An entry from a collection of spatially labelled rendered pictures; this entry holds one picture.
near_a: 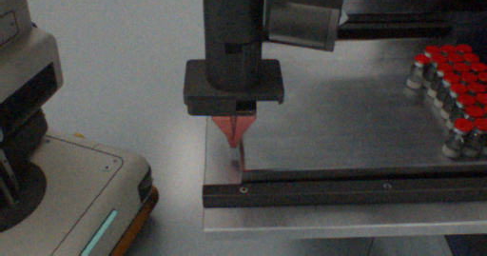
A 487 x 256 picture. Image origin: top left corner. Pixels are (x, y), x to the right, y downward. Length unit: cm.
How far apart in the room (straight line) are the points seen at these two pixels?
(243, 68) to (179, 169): 132
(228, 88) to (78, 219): 92
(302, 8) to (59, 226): 104
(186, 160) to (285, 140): 122
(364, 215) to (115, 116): 162
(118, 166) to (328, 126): 91
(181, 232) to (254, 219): 108
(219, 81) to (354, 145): 21
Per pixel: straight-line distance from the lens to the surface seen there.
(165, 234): 157
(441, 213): 54
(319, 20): 39
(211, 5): 41
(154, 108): 202
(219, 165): 54
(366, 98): 65
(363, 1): 90
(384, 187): 51
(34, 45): 98
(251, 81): 45
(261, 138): 57
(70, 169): 144
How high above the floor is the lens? 127
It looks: 41 degrees down
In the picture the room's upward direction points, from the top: straight up
